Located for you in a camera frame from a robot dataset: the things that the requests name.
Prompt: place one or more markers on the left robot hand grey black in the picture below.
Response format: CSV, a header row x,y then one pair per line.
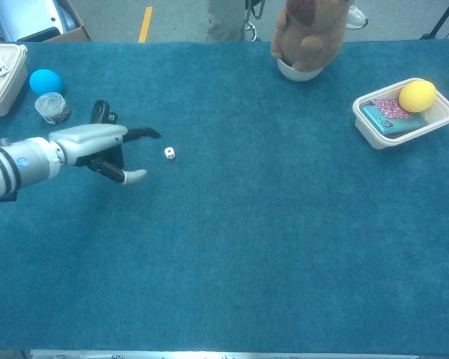
x,y
90,140

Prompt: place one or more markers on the white die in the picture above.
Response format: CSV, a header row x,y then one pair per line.
x,y
169,153

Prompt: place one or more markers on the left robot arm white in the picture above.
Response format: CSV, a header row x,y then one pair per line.
x,y
22,164

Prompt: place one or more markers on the black stapler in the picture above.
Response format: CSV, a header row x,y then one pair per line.
x,y
99,110

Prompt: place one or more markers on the clear round jar of clips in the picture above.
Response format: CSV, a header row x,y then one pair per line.
x,y
52,108

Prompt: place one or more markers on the blue ball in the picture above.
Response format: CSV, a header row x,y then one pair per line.
x,y
45,81

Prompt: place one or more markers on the cream tray left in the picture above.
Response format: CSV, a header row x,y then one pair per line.
x,y
3,93

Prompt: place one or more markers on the cardboard box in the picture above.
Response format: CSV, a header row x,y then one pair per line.
x,y
74,35

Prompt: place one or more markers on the yellow floor tape stripe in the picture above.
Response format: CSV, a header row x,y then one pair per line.
x,y
146,24

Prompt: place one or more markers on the grey device in box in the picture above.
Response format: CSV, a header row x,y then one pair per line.
x,y
22,18

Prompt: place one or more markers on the blue felt table cover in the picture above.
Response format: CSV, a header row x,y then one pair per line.
x,y
265,224

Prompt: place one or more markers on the chrome chair base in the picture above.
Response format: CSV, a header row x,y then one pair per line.
x,y
250,27

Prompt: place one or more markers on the white bowl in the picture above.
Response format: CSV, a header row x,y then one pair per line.
x,y
295,75

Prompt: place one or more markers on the brown plush toy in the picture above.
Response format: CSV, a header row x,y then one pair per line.
x,y
314,33

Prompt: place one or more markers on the cream open plastic tray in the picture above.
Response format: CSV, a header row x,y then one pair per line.
x,y
381,142

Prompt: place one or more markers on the white shoe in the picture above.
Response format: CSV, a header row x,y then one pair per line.
x,y
357,18

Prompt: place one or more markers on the light blue phone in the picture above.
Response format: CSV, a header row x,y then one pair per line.
x,y
385,125

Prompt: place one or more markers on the yellow ball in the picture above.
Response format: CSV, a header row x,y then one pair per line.
x,y
417,96

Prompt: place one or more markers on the black tripod leg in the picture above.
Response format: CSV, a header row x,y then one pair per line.
x,y
439,22

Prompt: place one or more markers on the aluminium frame rail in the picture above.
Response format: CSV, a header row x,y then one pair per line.
x,y
209,355

